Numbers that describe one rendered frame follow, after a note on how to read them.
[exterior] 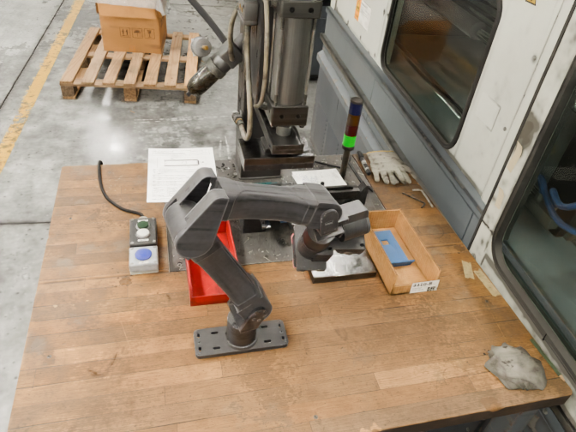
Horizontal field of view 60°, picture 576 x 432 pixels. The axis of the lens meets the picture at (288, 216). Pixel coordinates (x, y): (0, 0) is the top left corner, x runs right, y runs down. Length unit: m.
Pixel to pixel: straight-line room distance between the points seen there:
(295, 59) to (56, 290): 0.76
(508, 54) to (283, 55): 0.66
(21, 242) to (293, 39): 2.06
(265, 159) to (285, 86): 0.19
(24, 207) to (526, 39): 2.56
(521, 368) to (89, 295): 0.98
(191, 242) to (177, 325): 0.38
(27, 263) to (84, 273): 1.45
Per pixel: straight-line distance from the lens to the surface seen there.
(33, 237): 2.87
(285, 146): 1.21
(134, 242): 1.31
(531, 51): 1.45
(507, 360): 1.23
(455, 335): 1.25
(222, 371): 1.07
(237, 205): 0.81
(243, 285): 0.95
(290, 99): 1.18
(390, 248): 1.39
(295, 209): 0.87
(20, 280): 2.65
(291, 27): 1.12
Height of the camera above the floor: 1.79
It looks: 38 degrees down
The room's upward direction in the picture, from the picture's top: 7 degrees clockwise
